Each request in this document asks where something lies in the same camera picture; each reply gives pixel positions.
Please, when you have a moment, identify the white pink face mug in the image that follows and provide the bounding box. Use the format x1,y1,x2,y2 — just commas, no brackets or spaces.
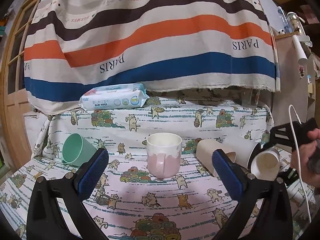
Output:
251,148,280,181

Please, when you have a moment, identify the grey white cylindrical cup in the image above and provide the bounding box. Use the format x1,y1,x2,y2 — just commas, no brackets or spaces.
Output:
222,135,261,170

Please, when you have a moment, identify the green plastic cup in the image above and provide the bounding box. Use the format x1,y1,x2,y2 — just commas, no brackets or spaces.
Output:
62,133,97,167

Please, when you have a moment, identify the beige square cup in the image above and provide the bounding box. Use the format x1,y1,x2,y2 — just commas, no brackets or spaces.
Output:
195,139,237,178

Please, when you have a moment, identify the person right hand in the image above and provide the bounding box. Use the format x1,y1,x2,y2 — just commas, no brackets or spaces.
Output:
291,128,319,187

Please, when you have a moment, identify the wooden shelf unit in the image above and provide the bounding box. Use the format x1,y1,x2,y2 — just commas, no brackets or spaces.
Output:
272,34,319,126

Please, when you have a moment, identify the red cartoon sticker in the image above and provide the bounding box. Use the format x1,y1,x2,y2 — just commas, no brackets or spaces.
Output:
299,66,305,79

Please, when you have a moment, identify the blue clear bottle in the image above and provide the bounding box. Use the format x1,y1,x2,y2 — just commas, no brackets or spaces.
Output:
277,6,292,34

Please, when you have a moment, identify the cat print bed sheet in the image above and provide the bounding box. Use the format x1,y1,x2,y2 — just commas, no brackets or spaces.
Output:
0,96,316,240

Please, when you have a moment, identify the clear glass jar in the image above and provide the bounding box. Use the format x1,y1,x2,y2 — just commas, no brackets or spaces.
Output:
287,12,305,35

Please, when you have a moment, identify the pink white drip mug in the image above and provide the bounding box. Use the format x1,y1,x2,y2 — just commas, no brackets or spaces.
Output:
146,133,182,179

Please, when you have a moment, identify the baby wipes pack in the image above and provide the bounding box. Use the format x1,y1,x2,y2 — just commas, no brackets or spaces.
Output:
78,83,149,111

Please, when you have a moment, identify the wooden door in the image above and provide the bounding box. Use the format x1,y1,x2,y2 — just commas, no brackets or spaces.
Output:
1,0,40,171

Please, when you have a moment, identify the striped Paris blanket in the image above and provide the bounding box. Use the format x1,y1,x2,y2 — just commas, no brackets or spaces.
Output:
24,0,280,114

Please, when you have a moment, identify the white cable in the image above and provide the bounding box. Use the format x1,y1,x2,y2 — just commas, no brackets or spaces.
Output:
288,104,313,224

